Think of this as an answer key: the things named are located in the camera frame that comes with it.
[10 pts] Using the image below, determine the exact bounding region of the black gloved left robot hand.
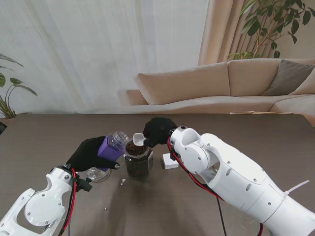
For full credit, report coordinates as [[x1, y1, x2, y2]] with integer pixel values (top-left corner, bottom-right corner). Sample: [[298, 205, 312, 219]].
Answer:
[[66, 136, 121, 173]]

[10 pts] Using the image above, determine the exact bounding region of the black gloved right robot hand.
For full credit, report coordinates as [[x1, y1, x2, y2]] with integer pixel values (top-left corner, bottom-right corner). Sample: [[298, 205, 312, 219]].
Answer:
[[143, 117, 178, 149]]

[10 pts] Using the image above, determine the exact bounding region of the white plastic measuring spoon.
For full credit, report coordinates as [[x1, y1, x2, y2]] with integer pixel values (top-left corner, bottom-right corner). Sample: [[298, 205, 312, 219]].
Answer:
[[132, 133, 149, 147]]

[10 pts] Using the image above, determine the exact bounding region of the purple square coffee jar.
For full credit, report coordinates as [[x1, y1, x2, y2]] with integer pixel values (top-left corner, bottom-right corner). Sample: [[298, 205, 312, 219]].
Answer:
[[97, 130, 129, 159]]

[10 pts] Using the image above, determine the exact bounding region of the clear glass jar lid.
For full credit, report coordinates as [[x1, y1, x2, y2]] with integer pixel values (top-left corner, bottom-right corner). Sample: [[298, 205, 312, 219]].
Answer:
[[86, 167, 112, 183]]

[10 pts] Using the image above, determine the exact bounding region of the white square jar lid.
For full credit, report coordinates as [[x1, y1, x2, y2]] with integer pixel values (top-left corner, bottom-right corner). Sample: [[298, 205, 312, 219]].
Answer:
[[161, 153, 179, 170]]

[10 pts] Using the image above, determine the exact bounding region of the glass jar of coffee beans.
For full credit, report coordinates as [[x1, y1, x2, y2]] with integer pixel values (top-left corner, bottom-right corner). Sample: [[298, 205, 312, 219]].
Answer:
[[123, 140, 154, 181]]

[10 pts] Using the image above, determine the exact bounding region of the beige sofa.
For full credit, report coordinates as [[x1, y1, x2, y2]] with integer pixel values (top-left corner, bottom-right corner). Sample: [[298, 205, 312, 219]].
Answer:
[[126, 58, 315, 121]]

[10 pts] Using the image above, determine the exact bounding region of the broad leaf green houseplant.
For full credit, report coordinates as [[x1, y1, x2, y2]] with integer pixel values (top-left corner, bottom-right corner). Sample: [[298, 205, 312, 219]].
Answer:
[[0, 53, 38, 120]]

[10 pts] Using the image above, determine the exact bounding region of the white sheer curtain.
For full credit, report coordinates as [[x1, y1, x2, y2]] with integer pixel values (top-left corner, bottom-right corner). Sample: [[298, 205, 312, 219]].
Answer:
[[0, 0, 210, 115]]

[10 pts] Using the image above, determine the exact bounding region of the beige pleated curtain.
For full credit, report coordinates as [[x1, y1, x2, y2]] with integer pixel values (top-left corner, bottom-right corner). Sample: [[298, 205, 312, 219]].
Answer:
[[198, 0, 315, 66]]

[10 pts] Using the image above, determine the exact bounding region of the grey sofa cushion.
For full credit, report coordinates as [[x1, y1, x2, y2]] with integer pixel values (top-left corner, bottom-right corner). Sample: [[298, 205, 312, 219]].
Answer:
[[262, 59, 315, 96]]

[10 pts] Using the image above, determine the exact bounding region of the tall dark green leafy plant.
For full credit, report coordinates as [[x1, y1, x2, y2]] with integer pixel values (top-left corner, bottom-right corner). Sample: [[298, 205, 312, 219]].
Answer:
[[226, 0, 312, 61]]

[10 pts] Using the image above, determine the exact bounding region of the white zip tie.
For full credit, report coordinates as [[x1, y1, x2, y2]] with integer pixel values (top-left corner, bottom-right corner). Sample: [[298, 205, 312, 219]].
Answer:
[[282, 180, 310, 198]]

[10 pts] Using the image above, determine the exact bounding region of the beige sofa cushion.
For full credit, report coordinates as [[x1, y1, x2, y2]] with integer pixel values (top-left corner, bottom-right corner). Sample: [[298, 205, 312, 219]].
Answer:
[[289, 73, 315, 96]]

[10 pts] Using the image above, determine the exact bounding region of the red left arm cable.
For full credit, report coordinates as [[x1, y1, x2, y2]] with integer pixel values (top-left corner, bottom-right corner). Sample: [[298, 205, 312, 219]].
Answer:
[[59, 168, 77, 235]]

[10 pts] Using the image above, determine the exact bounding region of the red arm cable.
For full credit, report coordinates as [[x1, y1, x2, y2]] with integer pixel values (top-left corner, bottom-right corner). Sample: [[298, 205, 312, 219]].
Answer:
[[59, 168, 77, 235], [167, 137, 225, 202]]

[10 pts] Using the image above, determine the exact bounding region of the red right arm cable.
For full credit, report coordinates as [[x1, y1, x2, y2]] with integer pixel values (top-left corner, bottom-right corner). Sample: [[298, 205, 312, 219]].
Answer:
[[167, 137, 225, 202]]

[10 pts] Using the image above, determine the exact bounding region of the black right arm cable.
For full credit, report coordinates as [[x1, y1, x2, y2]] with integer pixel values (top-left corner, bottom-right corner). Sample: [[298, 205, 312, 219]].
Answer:
[[216, 196, 228, 236]]

